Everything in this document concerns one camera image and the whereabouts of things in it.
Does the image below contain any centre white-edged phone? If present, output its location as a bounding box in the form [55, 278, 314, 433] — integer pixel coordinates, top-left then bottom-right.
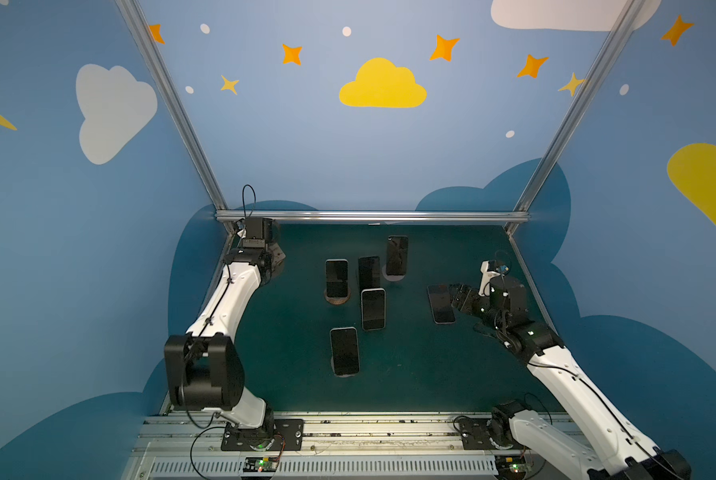
[361, 288, 386, 331]

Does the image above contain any grey back right phone stand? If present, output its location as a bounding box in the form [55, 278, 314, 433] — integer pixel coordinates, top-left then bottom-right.
[382, 265, 405, 282]

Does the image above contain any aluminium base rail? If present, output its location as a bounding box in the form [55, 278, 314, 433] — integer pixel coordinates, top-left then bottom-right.
[122, 412, 586, 479]

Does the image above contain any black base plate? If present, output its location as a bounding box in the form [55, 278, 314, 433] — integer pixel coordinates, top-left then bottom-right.
[220, 418, 304, 452]
[453, 416, 514, 450]

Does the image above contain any aluminium frame post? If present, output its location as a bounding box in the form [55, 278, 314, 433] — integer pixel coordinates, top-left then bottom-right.
[505, 0, 647, 239]
[115, 0, 235, 234]

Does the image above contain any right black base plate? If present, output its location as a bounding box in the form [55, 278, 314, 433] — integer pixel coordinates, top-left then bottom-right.
[453, 416, 514, 450]

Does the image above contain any right controller board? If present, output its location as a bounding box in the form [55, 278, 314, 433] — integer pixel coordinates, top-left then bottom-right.
[495, 456, 529, 480]

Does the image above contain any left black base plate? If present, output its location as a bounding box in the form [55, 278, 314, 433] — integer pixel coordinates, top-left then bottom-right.
[220, 418, 304, 452]

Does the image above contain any left controller board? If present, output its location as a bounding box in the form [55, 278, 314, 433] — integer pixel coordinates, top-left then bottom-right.
[242, 457, 279, 474]

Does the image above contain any controller board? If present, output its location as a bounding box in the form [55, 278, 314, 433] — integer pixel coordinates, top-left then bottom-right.
[495, 456, 529, 480]
[242, 457, 279, 474]

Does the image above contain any brown round phone stand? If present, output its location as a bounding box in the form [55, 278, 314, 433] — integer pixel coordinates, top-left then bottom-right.
[324, 291, 351, 306]

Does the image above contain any black phone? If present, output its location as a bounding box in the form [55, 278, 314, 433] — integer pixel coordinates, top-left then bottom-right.
[325, 259, 350, 299]
[358, 256, 381, 291]
[330, 327, 360, 377]
[427, 284, 456, 325]
[385, 235, 409, 276]

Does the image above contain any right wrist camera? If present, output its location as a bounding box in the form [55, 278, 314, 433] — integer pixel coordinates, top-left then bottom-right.
[478, 260, 504, 297]

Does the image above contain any back aluminium frame bar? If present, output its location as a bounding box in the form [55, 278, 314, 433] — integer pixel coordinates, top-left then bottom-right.
[215, 209, 530, 225]

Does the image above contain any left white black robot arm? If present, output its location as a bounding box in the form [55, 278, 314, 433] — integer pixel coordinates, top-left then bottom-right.
[164, 217, 285, 449]

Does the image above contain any right aluminium frame post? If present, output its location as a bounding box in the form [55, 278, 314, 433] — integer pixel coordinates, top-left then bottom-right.
[505, 0, 647, 239]

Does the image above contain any left aluminium frame post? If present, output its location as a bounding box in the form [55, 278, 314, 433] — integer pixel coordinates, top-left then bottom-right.
[115, 0, 235, 234]

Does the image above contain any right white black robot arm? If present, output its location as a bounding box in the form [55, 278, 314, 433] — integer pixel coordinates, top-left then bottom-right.
[446, 276, 692, 479]

